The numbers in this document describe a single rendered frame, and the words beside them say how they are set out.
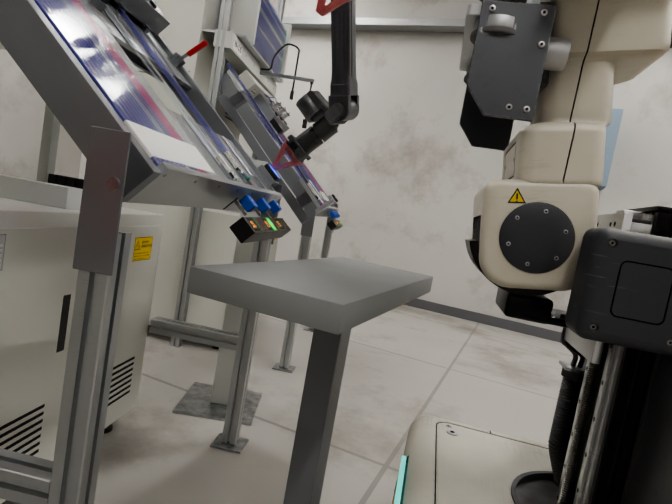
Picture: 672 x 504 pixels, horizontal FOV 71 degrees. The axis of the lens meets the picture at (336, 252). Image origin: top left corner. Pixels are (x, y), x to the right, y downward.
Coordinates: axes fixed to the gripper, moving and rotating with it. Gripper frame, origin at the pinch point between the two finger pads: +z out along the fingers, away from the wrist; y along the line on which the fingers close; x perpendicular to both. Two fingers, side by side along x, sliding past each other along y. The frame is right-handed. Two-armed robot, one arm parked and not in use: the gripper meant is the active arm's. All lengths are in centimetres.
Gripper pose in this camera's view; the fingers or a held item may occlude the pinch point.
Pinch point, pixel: (275, 166)
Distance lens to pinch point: 132.8
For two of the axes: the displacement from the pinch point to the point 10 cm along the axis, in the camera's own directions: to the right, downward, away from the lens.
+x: 5.8, 8.1, 0.0
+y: -1.2, 0.8, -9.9
